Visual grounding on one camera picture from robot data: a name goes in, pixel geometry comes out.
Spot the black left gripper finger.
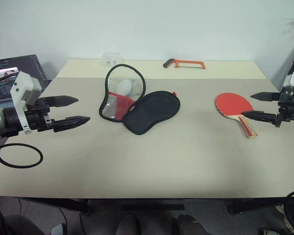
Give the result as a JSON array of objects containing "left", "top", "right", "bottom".
[
  {"left": 52, "top": 115, "right": 91, "bottom": 133},
  {"left": 45, "top": 95, "right": 79, "bottom": 108}
]

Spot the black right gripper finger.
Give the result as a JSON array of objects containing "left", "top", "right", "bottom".
[
  {"left": 241, "top": 110, "right": 277, "bottom": 123},
  {"left": 250, "top": 92, "right": 281, "bottom": 102}
]

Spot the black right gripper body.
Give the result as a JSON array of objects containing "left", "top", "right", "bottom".
[{"left": 275, "top": 90, "right": 294, "bottom": 128}]

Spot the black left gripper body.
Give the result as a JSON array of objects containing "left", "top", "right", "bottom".
[{"left": 24, "top": 96, "right": 56, "bottom": 133}]

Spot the red table tennis paddle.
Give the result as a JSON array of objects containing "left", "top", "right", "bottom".
[{"left": 215, "top": 92, "right": 258, "bottom": 139}]

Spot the red and black mesh bag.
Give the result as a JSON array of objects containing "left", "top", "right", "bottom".
[{"left": 98, "top": 64, "right": 181, "bottom": 136}]

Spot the grey laptop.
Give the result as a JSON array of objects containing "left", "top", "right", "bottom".
[{"left": 0, "top": 54, "right": 52, "bottom": 106}]

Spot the white ball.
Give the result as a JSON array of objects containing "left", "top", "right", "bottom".
[{"left": 116, "top": 78, "right": 134, "bottom": 95}]

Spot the clear plastic box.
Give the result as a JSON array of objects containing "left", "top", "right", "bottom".
[{"left": 100, "top": 51, "right": 123, "bottom": 67}]

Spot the orange hacksaw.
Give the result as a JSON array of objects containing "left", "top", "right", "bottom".
[{"left": 163, "top": 59, "right": 207, "bottom": 71}]

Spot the small white object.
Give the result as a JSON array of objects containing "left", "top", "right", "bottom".
[{"left": 50, "top": 223, "right": 68, "bottom": 235}]

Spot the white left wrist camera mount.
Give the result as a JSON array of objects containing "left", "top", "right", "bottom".
[{"left": 11, "top": 71, "right": 42, "bottom": 135}]

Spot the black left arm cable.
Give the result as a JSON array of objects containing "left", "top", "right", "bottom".
[{"left": 0, "top": 136, "right": 44, "bottom": 169}]

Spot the black table frame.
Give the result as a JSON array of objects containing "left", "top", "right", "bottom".
[{"left": 19, "top": 197, "right": 293, "bottom": 216}]

